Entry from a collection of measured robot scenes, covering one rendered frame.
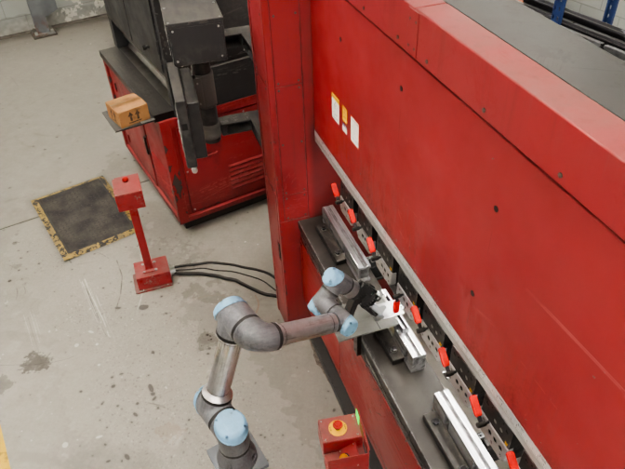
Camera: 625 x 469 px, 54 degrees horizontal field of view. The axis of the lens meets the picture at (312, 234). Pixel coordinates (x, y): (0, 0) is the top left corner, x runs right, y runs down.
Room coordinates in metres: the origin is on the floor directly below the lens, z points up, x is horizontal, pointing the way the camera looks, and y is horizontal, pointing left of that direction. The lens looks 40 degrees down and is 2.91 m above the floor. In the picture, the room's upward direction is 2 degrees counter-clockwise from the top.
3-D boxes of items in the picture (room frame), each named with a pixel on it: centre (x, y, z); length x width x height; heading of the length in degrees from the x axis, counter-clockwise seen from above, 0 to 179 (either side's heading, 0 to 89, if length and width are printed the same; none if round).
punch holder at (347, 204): (2.19, -0.20, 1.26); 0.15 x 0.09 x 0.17; 18
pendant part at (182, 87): (2.76, 0.59, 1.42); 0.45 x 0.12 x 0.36; 14
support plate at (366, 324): (1.74, -0.19, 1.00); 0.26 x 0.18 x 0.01; 108
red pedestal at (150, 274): (3.06, 1.10, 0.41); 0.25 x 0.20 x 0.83; 108
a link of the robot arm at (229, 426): (1.26, 0.32, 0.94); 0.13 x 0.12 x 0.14; 34
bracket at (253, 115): (2.94, 0.33, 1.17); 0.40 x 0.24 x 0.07; 18
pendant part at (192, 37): (2.83, 0.52, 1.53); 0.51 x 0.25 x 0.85; 14
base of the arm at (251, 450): (1.26, 0.32, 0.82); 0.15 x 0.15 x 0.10
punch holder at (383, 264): (1.81, -0.32, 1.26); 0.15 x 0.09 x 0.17; 18
